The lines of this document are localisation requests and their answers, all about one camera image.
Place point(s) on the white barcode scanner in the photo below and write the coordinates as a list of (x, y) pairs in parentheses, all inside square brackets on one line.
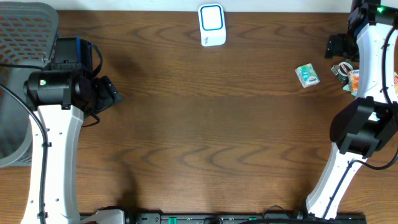
[(212, 25)]

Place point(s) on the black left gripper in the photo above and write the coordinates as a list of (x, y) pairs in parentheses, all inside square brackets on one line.
[(104, 93)]

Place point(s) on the teal tissue box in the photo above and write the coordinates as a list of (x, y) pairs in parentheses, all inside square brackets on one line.
[(307, 75)]

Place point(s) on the cream snack bag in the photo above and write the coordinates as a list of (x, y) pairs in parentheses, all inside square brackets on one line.
[(396, 82)]

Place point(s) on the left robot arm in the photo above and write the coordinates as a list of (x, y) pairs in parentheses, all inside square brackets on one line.
[(61, 96)]

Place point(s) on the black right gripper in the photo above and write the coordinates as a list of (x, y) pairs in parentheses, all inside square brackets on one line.
[(336, 42)]

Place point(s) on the mint green wipes pack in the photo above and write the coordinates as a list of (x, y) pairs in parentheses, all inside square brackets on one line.
[(347, 87)]

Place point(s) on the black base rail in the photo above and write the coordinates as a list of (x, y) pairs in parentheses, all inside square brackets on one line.
[(274, 214)]

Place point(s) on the orange small packet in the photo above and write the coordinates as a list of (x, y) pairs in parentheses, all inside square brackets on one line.
[(353, 81)]

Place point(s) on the dark grey plastic basket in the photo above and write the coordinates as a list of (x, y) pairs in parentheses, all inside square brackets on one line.
[(28, 33)]

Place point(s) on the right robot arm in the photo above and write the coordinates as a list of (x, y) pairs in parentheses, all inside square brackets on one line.
[(367, 124)]

